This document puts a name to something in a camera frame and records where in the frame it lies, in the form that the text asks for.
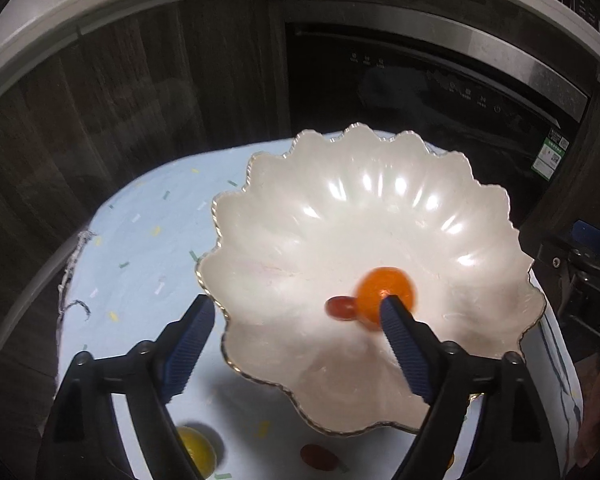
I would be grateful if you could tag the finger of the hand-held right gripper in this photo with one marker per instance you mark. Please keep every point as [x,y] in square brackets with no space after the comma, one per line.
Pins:
[592,232]
[560,260]

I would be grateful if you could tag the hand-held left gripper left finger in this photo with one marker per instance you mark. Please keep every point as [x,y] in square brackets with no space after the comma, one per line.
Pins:
[190,350]

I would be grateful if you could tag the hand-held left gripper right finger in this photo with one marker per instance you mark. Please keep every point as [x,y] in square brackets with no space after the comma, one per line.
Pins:
[405,350]

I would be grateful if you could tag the orange mandarin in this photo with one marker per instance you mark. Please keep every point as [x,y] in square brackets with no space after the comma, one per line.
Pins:
[450,461]
[377,284]

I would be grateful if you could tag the small red grape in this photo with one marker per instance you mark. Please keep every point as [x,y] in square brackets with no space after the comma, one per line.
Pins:
[339,308]

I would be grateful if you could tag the small yellow fruit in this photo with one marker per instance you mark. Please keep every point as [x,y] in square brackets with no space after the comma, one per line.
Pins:
[202,452]

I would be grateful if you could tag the oblong red grape tomato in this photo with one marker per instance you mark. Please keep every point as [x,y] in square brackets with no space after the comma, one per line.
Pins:
[317,457]

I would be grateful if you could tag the white scalloped bowl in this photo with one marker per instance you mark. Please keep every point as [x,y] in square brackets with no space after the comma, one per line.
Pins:
[355,220]

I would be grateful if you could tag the green and white sticker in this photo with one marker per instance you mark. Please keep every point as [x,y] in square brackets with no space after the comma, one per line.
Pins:
[552,155]

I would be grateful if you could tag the light blue speckled tablecloth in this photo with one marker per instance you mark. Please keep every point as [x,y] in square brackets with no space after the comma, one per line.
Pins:
[140,270]

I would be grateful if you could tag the black countertop appliance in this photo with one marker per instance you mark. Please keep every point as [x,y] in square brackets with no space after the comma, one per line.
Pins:
[582,7]

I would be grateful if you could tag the dark wood cabinet door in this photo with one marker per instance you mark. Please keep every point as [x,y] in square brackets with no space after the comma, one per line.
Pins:
[105,135]

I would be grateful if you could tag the white kitchen countertop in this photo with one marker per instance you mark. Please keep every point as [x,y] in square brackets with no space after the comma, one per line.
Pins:
[130,0]

